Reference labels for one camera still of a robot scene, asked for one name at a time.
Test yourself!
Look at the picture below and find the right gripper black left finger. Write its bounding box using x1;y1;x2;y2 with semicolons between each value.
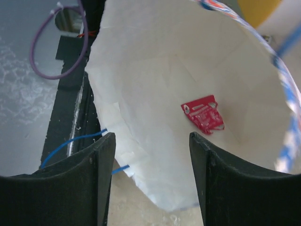
0;133;116;226

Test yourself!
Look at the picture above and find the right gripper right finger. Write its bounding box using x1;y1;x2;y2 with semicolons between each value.
189;132;301;226

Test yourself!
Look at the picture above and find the small red candy packet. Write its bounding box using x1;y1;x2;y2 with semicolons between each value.
181;95;224;135

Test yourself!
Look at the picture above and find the checkered paper bag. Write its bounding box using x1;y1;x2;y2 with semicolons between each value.
86;0;301;211

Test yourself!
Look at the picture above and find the cream and orange cylinder box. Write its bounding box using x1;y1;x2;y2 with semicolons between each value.
237;0;301;51

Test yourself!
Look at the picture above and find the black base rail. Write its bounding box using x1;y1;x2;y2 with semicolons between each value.
40;0;105;168

